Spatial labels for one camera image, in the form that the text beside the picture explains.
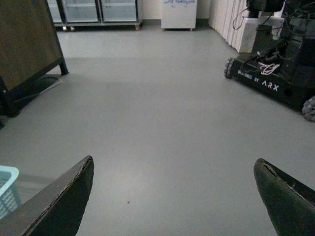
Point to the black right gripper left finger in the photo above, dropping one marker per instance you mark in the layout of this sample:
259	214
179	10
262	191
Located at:
58	209

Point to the glass door display cabinet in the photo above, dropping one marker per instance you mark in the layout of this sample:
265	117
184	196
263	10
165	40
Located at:
70	14

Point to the light blue plastic basket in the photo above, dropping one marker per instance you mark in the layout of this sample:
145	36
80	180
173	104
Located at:
9	196

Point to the dark wooden shelf stand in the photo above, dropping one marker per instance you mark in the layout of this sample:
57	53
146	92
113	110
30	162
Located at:
29	48

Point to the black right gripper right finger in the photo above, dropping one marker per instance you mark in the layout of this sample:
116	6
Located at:
290	204

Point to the black ARX mobile robot base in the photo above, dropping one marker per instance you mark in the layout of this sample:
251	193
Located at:
283	63

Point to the white chest freezer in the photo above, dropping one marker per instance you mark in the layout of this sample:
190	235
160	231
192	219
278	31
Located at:
178	14

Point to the white panel stack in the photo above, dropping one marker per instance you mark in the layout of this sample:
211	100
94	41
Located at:
230	18

